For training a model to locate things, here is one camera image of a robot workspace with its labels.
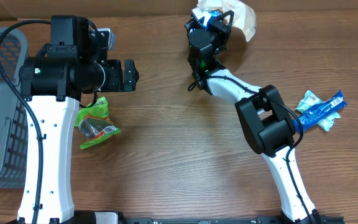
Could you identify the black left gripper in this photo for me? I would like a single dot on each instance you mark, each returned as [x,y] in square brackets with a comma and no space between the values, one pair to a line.
[117,83]

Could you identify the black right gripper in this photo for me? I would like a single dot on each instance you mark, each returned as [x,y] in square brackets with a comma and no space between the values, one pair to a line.
[220,29]

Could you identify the beige pastry snack packet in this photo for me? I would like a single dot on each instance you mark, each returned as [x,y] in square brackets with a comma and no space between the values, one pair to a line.
[244,16]

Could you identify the green snack packet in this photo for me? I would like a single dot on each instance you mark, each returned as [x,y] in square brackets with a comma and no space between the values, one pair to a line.
[95,124]

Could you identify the white snack packet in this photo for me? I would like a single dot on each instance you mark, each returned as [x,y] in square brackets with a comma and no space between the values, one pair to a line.
[309,101]

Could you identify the blue oreo packet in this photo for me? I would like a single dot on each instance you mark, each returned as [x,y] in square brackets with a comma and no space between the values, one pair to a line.
[320,110]

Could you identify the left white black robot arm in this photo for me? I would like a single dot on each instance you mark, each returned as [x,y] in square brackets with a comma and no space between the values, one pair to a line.
[75,63]

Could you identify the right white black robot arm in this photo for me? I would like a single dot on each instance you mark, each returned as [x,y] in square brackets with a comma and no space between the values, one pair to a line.
[267,124]

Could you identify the white barcode scanner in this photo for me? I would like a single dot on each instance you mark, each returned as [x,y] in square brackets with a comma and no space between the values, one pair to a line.
[208,15]

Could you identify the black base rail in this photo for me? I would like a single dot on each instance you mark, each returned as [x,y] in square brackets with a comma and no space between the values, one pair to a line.
[213,220]

